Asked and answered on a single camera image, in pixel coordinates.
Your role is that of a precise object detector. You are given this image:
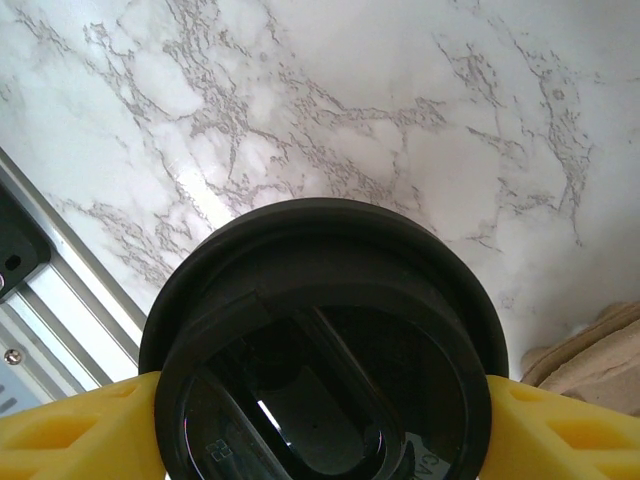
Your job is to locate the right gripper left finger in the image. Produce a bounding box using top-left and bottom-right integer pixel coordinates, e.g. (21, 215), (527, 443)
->
(0, 372), (169, 480)

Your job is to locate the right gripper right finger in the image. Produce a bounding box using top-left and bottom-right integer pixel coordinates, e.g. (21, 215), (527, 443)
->
(479, 374), (640, 480)

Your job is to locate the brown pulp cup carrier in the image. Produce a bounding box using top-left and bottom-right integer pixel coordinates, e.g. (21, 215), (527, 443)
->
(519, 302), (640, 401)

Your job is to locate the black plastic cup lid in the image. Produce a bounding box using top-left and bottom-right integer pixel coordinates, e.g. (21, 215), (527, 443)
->
(138, 197), (510, 480)

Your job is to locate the aluminium mounting rail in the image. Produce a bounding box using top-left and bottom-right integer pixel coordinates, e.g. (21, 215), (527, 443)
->
(0, 147), (146, 416)

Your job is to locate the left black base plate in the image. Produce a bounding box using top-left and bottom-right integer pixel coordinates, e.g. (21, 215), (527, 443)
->
(0, 179), (54, 304)

